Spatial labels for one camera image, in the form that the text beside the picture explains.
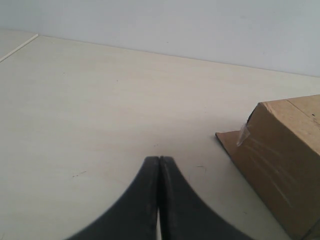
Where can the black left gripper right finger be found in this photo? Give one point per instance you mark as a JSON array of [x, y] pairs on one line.
[[183, 215]]

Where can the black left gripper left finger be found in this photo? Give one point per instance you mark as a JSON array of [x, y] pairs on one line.
[[134, 215]]

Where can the brown cardboard coin box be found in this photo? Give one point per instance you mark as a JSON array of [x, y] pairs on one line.
[[278, 152]]

